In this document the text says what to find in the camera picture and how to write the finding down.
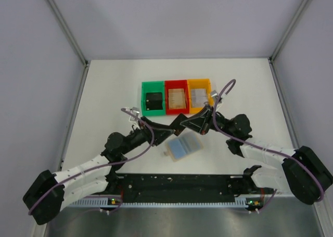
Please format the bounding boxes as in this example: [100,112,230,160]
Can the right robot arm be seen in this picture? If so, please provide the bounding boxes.
[181,105,332,205]

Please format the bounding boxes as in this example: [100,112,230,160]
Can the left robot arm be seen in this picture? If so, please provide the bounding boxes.
[23,115,178,226]

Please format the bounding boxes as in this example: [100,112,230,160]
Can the silver cards stack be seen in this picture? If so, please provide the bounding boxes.
[191,89,209,108]

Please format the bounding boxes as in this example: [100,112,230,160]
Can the black cards stack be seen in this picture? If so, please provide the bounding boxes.
[145,92,163,110]

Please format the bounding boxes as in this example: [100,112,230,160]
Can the red plastic bin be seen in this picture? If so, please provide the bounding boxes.
[164,80,189,115]

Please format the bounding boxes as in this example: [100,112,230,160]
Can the green plastic bin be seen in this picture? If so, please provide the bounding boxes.
[141,81,166,117]

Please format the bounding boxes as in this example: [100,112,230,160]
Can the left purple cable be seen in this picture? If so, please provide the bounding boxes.
[28,107,155,217]

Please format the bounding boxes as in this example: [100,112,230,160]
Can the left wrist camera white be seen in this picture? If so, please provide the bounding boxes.
[121,107,140,123]

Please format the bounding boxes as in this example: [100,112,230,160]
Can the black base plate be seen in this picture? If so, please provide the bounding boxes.
[97,173,273,204]

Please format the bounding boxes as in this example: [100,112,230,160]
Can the grey slotted cable duct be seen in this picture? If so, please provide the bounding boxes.
[68,197,249,208]

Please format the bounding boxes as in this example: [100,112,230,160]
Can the right aluminium frame post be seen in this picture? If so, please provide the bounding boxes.
[268,0,319,63]

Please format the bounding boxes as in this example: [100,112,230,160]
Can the aluminium frame post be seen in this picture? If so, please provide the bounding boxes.
[39,0,89,66]
[268,0,319,63]

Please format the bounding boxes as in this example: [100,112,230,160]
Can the left aluminium frame post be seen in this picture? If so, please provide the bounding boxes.
[39,0,89,66]

